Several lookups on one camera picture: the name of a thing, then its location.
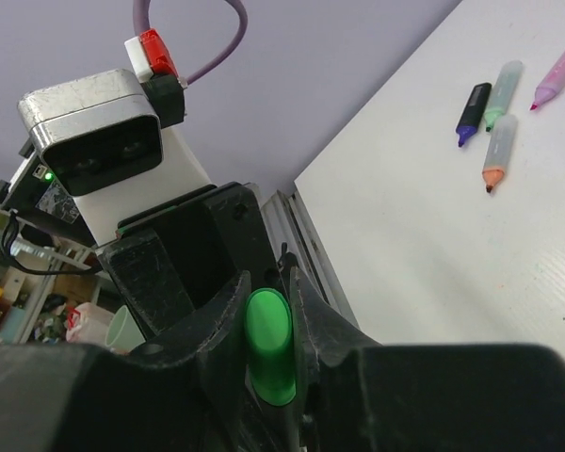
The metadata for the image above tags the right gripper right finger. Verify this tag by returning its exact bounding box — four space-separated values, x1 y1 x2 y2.
289 268 565 451

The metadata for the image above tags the black highlighter green cap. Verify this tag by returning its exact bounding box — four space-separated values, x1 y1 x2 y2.
260 401 301 452

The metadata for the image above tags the pastel orange highlighter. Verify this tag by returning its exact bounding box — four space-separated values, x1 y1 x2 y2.
482 114 518 194

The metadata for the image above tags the black highlighter purple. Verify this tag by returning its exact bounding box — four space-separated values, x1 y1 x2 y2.
455 82 492 148

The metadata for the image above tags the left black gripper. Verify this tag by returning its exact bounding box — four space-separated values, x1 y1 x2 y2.
99 183 283 339

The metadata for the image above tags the pastel purple highlighter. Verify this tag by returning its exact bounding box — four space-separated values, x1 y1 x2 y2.
529 50 565 111

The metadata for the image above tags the pastel green highlighter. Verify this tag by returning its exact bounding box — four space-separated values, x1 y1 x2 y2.
483 60 524 132

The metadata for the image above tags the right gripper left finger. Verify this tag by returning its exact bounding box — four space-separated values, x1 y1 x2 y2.
0 272 251 451

